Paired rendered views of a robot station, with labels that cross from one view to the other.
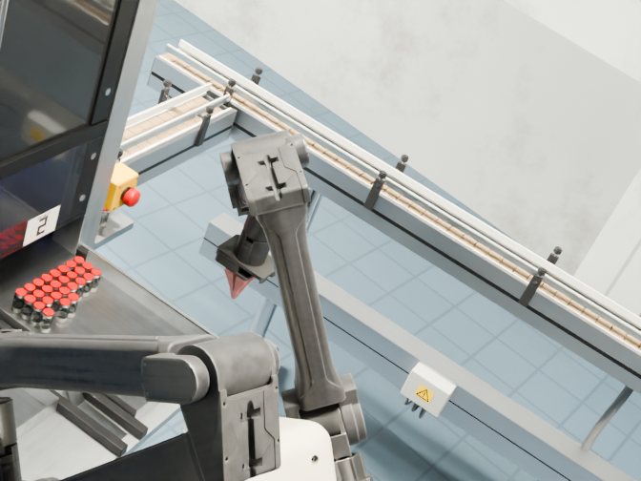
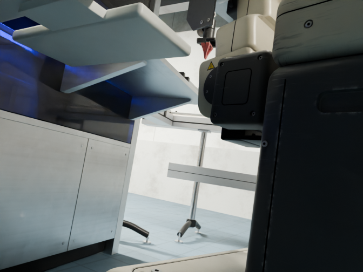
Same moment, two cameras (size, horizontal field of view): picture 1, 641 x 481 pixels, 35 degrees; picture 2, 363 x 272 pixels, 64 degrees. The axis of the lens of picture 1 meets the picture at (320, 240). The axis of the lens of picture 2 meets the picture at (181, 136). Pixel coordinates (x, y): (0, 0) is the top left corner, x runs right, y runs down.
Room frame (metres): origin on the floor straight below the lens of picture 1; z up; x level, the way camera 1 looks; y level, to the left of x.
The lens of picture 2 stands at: (0.01, 0.03, 0.50)
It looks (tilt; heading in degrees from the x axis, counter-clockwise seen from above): 7 degrees up; 5
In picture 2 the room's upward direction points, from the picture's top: 9 degrees clockwise
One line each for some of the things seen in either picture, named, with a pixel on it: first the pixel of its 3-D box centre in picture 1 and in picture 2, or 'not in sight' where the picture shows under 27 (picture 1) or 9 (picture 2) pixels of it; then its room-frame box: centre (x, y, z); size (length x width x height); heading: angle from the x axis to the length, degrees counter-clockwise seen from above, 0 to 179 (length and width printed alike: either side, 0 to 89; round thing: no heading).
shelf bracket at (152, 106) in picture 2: not in sight; (159, 109); (1.50, 0.30, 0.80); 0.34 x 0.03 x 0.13; 73
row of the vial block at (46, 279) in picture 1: (49, 283); not in sight; (1.46, 0.45, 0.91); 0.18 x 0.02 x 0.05; 162
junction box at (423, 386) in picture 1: (427, 389); not in sight; (2.13, -0.42, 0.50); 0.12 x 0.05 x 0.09; 73
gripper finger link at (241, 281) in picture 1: (236, 274); (204, 50); (1.44, 0.11, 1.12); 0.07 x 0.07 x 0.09; 72
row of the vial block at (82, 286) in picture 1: (66, 296); not in sight; (1.45, 0.40, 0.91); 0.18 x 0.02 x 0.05; 162
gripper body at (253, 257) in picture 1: (253, 247); (208, 36); (1.43, 0.10, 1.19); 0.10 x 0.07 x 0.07; 72
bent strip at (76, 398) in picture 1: (94, 404); not in sight; (1.22, 0.25, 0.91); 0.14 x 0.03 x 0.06; 72
